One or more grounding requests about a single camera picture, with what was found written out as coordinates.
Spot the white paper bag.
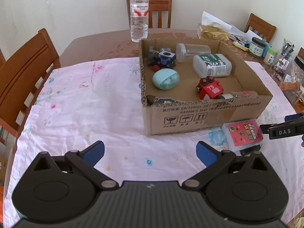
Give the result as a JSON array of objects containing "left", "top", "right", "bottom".
[{"left": 198, "top": 11, "right": 245, "bottom": 36}]

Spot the red card box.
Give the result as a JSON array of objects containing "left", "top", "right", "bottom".
[{"left": 222, "top": 119, "right": 264, "bottom": 152}]

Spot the grey plastic packet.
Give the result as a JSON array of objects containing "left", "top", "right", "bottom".
[{"left": 146, "top": 95, "right": 186, "bottom": 105}]

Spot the glass jar black lid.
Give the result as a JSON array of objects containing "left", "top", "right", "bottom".
[{"left": 248, "top": 37, "right": 266, "bottom": 58}]

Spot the yellow packet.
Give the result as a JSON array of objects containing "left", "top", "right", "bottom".
[{"left": 198, "top": 23, "right": 230, "bottom": 41}]

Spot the small black object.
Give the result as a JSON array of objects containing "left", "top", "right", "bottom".
[{"left": 239, "top": 146, "right": 261, "bottom": 156}]

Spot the orange ribbed object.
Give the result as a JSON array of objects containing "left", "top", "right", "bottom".
[{"left": 279, "top": 81, "right": 300, "bottom": 91}]

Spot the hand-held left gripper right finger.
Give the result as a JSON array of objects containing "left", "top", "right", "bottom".
[{"left": 182, "top": 141, "right": 270, "bottom": 189}]

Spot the pink floral tablecloth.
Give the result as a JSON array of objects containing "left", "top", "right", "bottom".
[{"left": 3, "top": 57, "right": 300, "bottom": 219}]

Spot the white bottle green label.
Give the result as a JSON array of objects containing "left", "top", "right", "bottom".
[{"left": 192, "top": 53, "right": 232, "bottom": 78}]

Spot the clear container black lid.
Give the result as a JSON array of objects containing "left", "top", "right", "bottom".
[{"left": 284, "top": 55, "right": 304, "bottom": 113}]

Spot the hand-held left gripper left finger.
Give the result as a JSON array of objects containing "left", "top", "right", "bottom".
[{"left": 30, "top": 141, "right": 119, "bottom": 190}]

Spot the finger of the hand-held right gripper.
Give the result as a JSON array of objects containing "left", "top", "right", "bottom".
[
  {"left": 284, "top": 113, "right": 304, "bottom": 122},
  {"left": 260, "top": 122, "right": 304, "bottom": 140}
]

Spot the light blue round case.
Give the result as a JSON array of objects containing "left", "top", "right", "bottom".
[{"left": 152, "top": 68, "right": 180, "bottom": 90}]

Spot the clear plastic jar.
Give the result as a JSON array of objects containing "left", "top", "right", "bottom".
[{"left": 176, "top": 43, "right": 212, "bottom": 63}]

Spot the pile of papers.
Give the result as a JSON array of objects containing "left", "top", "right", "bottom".
[{"left": 228, "top": 34, "right": 250, "bottom": 51}]

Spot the red toy truck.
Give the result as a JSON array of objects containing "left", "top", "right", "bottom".
[{"left": 196, "top": 75, "right": 225, "bottom": 100}]

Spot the small jar green lid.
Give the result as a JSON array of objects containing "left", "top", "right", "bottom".
[{"left": 263, "top": 46, "right": 278, "bottom": 66}]

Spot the clear water bottle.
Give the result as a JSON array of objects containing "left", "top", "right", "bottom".
[{"left": 130, "top": 0, "right": 150, "bottom": 43}]

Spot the glass holder with pens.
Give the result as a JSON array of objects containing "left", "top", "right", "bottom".
[{"left": 273, "top": 38, "right": 295, "bottom": 72}]

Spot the brown cardboard box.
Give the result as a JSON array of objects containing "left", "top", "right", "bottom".
[{"left": 138, "top": 38, "right": 273, "bottom": 136}]

